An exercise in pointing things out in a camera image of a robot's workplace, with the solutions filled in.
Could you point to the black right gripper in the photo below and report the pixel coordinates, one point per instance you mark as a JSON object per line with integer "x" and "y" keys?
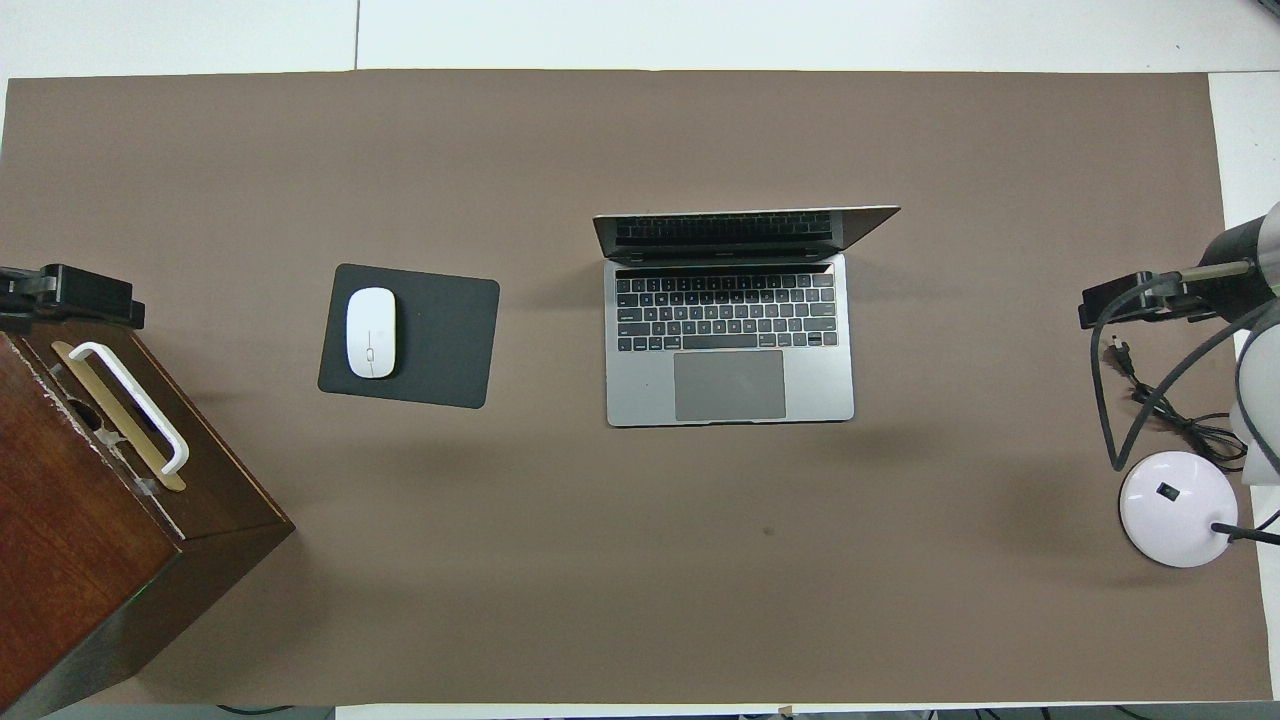
{"x": 1230, "y": 260}

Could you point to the white computer mouse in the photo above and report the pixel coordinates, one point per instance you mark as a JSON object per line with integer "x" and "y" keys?
{"x": 371, "y": 332}

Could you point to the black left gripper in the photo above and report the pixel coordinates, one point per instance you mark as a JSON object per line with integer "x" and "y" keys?
{"x": 22, "y": 290}

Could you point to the silver Apple laptop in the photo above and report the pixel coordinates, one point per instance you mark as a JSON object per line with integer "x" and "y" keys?
{"x": 740, "y": 385}

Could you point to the white desk lamp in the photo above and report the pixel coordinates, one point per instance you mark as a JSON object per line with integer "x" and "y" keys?
{"x": 1175, "y": 520}

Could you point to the brown table mat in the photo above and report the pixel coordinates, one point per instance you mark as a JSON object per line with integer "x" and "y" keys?
{"x": 640, "y": 130}

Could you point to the black mouse pad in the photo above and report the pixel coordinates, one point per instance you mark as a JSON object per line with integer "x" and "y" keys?
{"x": 440, "y": 330}

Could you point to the dark brown wooden box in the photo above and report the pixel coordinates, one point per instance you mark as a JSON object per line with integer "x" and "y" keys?
{"x": 60, "y": 500}

